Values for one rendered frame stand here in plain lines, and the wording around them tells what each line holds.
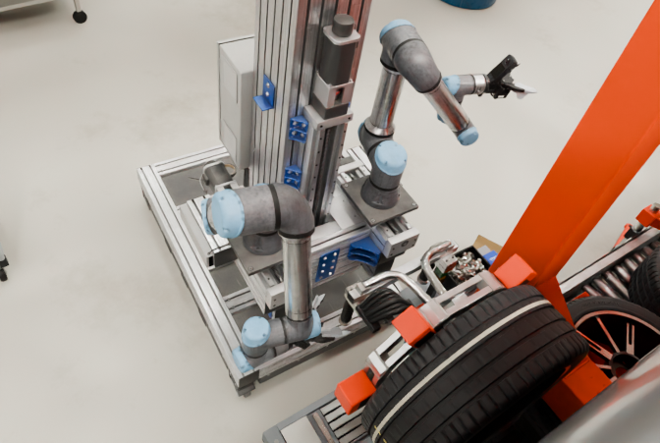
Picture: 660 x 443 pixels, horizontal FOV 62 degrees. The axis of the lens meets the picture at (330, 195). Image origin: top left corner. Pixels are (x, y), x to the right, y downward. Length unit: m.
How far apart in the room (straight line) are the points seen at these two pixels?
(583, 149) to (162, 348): 1.90
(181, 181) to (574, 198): 1.94
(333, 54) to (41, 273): 1.91
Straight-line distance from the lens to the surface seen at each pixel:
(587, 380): 2.16
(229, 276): 2.57
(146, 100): 3.77
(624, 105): 1.54
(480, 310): 1.49
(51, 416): 2.62
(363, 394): 1.62
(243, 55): 1.99
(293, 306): 1.52
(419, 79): 1.75
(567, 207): 1.74
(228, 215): 1.30
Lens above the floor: 2.36
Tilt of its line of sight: 48 degrees down
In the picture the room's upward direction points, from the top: 11 degrees clockwise
